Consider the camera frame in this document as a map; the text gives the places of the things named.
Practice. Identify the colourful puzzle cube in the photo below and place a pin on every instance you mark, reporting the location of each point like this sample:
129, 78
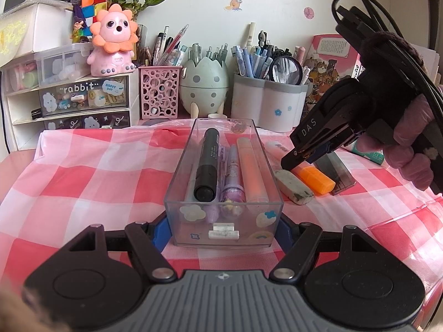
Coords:
91, 7

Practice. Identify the small clear storage box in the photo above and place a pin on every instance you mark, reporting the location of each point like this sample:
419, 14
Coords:
20, 77

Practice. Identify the white purple cartoon pen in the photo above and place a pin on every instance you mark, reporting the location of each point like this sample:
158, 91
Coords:
231, 179

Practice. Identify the pink round wall sticker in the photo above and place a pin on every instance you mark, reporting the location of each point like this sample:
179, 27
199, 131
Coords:
309, 12

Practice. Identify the yellow lace cloth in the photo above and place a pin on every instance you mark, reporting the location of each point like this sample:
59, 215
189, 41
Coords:
12, 36

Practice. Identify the white storage box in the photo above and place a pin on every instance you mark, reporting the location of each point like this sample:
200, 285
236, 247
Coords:
45, 27

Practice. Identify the dark fuzzy wrap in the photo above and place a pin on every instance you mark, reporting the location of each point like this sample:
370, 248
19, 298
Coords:
387, 52

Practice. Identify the green white glue stick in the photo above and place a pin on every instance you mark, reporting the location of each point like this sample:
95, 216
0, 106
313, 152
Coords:
372, 155

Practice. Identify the dark translucent case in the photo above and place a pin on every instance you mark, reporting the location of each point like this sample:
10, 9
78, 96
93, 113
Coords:
341, 176

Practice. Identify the peach highlighter orange cap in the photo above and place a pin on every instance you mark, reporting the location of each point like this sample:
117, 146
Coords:
316, 179

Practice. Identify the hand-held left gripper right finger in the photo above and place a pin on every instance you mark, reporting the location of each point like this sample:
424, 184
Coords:
282, 231

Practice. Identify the bunch of blue pens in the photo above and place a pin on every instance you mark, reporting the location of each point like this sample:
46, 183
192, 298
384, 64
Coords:
256, 62

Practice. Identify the white grey flower pen holder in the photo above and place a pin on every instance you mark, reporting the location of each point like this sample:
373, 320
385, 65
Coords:
263, 110

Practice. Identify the pink perforated pen holder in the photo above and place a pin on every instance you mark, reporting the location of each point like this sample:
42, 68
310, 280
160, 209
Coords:
159, 93

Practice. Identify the black magnifying glass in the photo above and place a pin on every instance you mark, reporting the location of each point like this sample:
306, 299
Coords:
287, 69

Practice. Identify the white drawer organizer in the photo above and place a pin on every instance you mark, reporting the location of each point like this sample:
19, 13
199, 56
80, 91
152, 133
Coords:
20, 107

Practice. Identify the cartoon cat book set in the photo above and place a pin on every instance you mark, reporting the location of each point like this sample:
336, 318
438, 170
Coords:
328, 69

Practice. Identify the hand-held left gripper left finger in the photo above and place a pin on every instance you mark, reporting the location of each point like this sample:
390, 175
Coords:
161, 235

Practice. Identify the bunch of grey green pens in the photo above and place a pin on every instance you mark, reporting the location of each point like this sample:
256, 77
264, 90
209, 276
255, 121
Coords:
195, 50

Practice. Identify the bunch of assorted pens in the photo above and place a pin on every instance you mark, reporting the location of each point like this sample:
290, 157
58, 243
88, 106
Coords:
166, 52

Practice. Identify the white eraser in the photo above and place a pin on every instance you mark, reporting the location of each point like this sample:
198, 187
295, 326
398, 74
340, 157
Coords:
294, 186

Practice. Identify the person's right hand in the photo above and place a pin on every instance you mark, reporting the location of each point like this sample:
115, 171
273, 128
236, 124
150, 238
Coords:
408, 159

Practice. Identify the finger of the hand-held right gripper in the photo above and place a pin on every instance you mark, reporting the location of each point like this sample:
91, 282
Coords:
301, 159

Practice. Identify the small figure toy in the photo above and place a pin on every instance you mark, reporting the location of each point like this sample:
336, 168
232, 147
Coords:
79, 24

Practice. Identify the clear plastic tray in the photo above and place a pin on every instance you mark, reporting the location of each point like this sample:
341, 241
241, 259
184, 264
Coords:
183, 228

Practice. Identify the red white checkered cloth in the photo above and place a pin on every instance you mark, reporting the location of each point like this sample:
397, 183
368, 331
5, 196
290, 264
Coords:
103, 166

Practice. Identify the black marker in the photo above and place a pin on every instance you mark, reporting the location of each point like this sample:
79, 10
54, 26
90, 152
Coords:
207, 166

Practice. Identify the green egg pen holder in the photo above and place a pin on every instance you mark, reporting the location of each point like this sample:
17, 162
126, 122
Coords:
204, 86

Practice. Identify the pink lion toy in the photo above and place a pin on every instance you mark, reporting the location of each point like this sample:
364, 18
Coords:
112, 41

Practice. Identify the pink orange highlighter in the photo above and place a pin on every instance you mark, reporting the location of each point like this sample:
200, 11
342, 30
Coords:
251, 169

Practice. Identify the cartoon animal wall sticker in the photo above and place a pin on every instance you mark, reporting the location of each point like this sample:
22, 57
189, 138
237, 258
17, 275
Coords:
233, 4

